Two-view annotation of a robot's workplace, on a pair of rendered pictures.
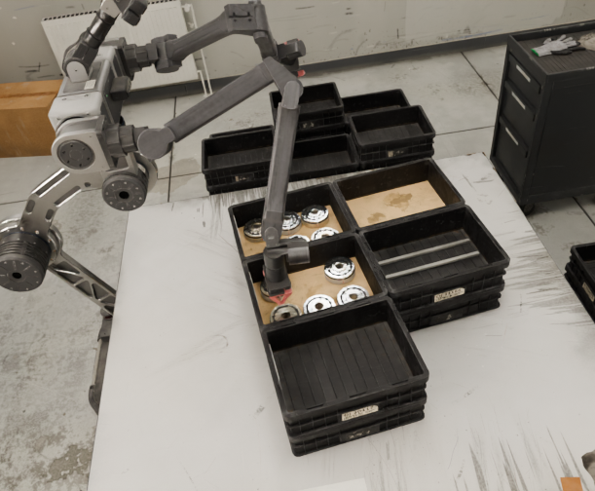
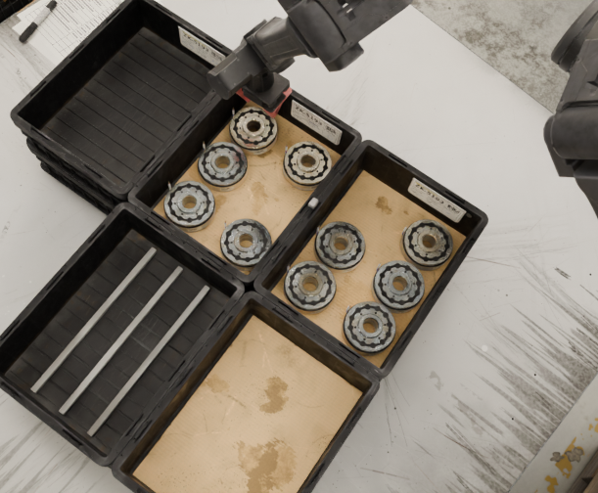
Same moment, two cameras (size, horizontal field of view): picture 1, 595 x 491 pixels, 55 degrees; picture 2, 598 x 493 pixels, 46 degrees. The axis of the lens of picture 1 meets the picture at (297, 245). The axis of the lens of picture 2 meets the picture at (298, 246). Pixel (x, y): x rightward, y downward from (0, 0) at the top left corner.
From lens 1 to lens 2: 1.75 m
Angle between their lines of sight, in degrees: 60
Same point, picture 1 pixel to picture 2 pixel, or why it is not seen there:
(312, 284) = (268, 204)
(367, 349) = (128, 156)
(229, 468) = (206, 14)
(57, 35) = not seen: outside the picture
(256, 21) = (580, 108)
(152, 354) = (399, 61)
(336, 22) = not seen: outside the picture
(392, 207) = (262, 439)
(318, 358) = (178, 113)
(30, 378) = not seen: outside the picture
